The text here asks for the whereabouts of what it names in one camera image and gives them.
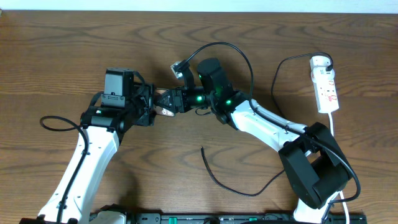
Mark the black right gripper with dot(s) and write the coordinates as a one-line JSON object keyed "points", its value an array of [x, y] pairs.
{"points": [[176, 106]]}

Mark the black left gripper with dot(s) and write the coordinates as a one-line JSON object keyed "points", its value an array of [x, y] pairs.
{"points": [[148, 106]]}

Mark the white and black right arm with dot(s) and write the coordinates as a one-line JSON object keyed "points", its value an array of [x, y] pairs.
{"points": [[315, 166]]}

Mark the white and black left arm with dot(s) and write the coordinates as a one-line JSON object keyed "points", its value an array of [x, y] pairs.
{"points": [[126, 101]]}

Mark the white power strip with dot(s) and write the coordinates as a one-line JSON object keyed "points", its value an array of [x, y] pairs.
{"points": [[325, 90]]}

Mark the white USB wall charger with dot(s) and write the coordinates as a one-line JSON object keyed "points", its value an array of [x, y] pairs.
{"points": [[320, 61]]}

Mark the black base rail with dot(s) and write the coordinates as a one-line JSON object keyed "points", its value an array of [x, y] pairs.
{"points": [[117, 214]]}

